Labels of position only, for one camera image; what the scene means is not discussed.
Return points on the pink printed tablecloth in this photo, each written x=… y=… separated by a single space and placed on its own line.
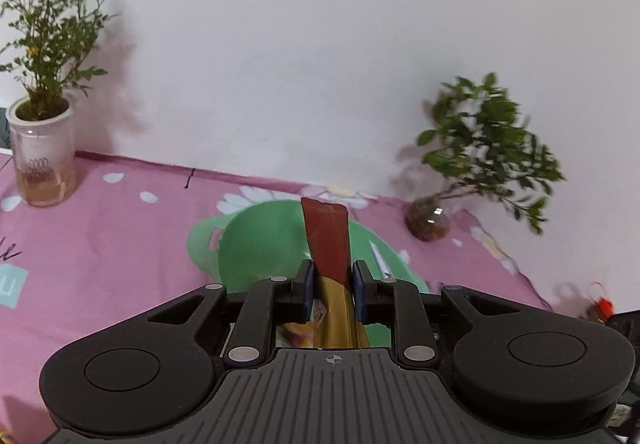
x=125 y=249

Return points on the brown bottle with red cap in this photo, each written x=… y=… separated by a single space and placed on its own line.
x=605 y=308

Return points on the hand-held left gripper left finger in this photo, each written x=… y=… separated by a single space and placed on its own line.
x=306 y=291

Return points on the plant in round glass vase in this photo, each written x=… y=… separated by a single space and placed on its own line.
x=427 y=221

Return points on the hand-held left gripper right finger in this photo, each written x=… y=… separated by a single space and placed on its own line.
x=359 y=291

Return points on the red and gold snack packet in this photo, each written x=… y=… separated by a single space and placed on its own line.
x=327 y=239

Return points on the plant in white glass cup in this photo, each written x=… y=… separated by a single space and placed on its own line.
x=42 y=163

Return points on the green plastic bowl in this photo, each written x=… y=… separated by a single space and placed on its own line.
x=260 y=244

